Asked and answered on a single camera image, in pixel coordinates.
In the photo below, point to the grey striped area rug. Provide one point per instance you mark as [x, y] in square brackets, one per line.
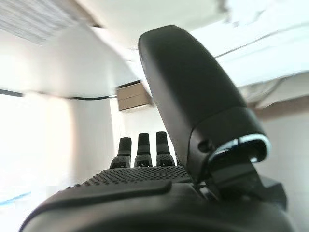
[31, 17]

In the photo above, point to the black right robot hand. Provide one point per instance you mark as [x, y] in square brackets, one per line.
[188, 91]

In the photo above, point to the white duvet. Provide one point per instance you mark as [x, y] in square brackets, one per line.
[265, 58]

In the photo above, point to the brown wooden nightstand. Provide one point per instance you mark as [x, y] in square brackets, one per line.
[132, 99]

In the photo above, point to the black window floor rail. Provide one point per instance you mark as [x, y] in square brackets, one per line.
[84, 98]

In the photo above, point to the sheer white curtain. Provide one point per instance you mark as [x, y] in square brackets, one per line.
[91, 125]

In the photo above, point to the grey pillow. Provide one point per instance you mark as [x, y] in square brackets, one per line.
[277, 90]

